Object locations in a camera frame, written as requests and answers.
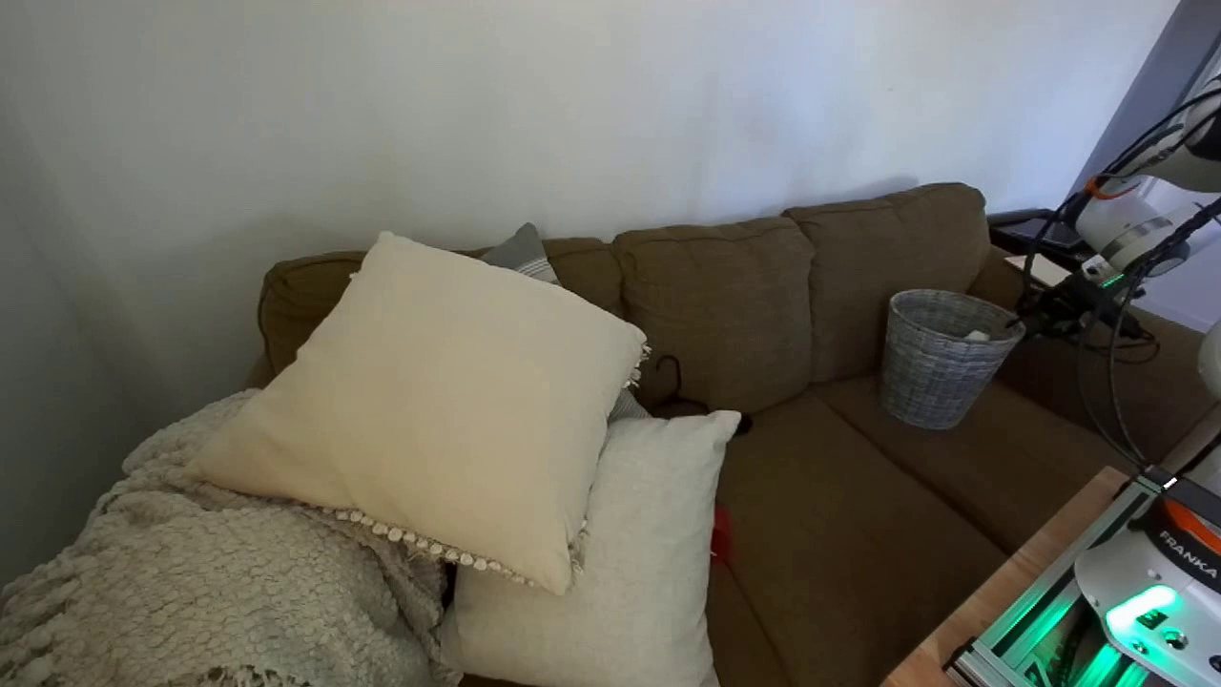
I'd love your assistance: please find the aluminium frame with green light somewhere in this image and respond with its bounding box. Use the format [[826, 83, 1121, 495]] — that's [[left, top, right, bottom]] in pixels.
[[949, 472, 1221, 687]]

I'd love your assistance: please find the brown sofa seat cushion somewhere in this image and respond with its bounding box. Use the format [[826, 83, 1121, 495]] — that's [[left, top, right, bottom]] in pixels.
[[813, 371, 1140, 558], [705, 389, 1014, 687]]

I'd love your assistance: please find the grey woven wicker basket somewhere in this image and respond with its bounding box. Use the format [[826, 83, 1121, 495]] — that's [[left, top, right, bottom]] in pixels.
[[879, 286, 1032, 436]]

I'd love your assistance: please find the small red object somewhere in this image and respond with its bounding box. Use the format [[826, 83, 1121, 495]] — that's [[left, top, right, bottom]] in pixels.
[[710, 504, 736, 572]]

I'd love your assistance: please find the wooden table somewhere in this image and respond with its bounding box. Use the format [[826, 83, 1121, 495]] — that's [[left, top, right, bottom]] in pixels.
[[879, 462, 1140, 687]]

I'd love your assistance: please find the dark side table with items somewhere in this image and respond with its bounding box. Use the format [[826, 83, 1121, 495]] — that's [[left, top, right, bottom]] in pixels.
[[985, 205, 1098, 294]]

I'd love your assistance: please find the grey knitted blanket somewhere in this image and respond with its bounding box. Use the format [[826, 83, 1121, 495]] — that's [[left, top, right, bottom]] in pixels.
[[0, 385, 467, 687]]

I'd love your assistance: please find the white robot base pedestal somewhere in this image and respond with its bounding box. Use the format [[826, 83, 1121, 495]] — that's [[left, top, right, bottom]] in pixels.
[[1073, 317, 1221, 687]]

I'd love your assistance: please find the cream pillow with pompom trim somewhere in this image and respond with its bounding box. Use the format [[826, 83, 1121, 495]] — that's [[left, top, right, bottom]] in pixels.
[[189, 224, 653, 598]]

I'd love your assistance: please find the black cable on sofa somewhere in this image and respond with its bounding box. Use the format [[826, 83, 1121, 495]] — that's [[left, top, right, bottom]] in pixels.
[[629, 348, 719, 420]]

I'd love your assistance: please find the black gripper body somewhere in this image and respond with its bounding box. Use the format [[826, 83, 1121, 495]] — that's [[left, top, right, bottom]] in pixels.
[[1046, 268, 1149, 341]]

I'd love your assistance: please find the white fuzzy pillow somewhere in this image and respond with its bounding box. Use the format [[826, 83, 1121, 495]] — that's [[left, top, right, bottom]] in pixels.
[[435, 406, 750, 687]]

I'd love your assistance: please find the brown fabric sofa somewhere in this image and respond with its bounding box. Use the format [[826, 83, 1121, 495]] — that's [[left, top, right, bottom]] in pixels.
[[252, 179, 1221, 687]]

